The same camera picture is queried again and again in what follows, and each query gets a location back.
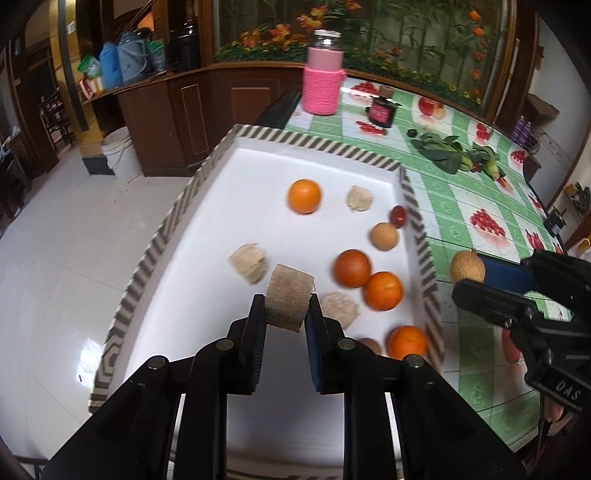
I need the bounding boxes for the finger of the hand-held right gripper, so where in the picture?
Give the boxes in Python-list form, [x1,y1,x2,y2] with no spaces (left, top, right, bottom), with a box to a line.
[451,279,540,330]
[480,249,591,319]

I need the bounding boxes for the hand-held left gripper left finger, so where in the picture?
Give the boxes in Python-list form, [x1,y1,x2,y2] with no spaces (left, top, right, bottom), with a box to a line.
[41,294,268,480]

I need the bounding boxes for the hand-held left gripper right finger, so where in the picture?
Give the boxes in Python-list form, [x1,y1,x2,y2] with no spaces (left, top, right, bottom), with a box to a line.
[304,294,528,480]

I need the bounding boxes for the beige sugarcane chunk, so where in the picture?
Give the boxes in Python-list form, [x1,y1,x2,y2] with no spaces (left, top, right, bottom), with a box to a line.
[321,292,361,330]

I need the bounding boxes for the beige cake cube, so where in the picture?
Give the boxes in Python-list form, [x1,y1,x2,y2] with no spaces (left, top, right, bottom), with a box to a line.
[265,263,317,332]

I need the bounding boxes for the beige cake piece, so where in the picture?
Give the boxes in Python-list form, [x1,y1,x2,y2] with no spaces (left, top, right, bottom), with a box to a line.
[228,243,269,286]
[346,185,374,213]

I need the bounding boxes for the orange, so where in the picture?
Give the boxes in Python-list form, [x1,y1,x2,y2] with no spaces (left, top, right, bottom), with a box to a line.
[334,249,373,289]
[387,325,428,360]
[287,178,322,215]
[364,271,404,312]

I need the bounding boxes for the white tray with striped rim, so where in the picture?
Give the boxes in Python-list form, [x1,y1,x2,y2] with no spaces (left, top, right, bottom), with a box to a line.
[89,124,447,480]

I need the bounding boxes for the person's right hand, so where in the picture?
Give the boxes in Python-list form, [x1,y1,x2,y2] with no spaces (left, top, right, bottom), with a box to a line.
[546,401,574,437]

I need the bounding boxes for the black table clamp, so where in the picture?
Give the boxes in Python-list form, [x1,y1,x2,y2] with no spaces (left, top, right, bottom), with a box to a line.
[544,207,568,236]

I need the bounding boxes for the clear plastic bag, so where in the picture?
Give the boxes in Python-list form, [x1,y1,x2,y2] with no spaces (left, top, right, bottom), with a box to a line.
[568,235,591,260]

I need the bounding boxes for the green checked printed tablecloth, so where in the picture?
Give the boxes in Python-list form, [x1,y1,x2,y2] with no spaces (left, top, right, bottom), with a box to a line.
[283,76,576,462]

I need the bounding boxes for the green bok choy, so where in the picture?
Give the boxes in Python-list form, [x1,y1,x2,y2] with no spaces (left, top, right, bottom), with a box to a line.
[464,143,507,181]

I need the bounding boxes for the dark green leafy vegetable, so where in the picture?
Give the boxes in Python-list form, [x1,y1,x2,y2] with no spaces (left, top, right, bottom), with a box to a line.
[410,132,464,175]

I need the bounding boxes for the purple bottles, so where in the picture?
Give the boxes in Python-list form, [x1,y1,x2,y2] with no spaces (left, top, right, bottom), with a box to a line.
[512,115,532,147]

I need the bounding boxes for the brown wooden cabinet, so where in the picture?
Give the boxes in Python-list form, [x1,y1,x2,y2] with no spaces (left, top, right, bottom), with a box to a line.
[83,62,308,179]

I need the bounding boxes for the white plastic bucket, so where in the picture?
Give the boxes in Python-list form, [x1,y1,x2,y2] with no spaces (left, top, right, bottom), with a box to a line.
[100,127,143,181]

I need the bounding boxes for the pink knit-sleeved bottle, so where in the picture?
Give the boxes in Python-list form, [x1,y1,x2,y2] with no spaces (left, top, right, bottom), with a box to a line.
[302,30,346,116]

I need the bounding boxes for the dark wooden chair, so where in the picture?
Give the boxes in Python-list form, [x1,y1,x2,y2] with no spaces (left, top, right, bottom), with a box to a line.
[39,90,77,147]

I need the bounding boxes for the green plastic bottle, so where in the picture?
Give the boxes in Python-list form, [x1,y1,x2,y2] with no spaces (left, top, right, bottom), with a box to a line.
[150,39,167,75]

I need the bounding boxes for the black kettle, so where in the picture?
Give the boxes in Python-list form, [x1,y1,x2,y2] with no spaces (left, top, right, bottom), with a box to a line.
[168,21,202,73]

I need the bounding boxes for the grey-blue thermos jug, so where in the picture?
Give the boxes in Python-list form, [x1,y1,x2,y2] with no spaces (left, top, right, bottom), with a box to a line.
[116,28,156,85]

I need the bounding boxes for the blue thermos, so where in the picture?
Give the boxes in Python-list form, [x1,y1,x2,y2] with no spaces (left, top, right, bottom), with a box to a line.
[99,42,123,90]

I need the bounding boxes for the green packet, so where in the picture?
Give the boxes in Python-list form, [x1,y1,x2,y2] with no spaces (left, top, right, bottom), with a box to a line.
[78,54,103,79]

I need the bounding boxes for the flower and bamboo wall panel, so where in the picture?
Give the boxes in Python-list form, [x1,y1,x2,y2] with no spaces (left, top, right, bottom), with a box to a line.
[215,0,514,116]

